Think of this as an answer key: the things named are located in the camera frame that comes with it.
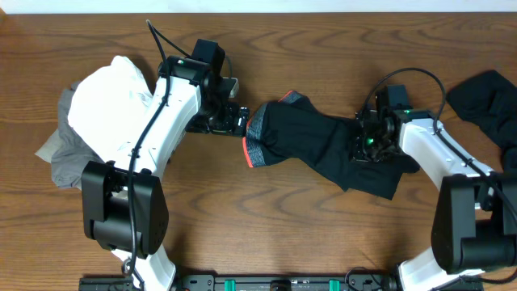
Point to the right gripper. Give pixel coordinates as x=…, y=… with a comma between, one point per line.
x=357, y=152

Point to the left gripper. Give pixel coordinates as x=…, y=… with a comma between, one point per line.
x=241, y=121

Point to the black leggings with red waistband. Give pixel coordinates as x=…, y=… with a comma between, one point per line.
x=293, y=128

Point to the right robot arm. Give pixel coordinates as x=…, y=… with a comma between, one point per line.
x=474, y=227

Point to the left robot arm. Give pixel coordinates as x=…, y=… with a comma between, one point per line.
x=123, y=204

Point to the white crumpled garment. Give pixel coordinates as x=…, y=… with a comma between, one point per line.
x=108, y=105

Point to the black garment at right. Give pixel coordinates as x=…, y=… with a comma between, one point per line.
x=488, y=100

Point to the grey crumpled garment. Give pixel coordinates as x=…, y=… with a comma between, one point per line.
x=67, y=153

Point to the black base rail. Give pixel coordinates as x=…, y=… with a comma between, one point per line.
x=278, y=283

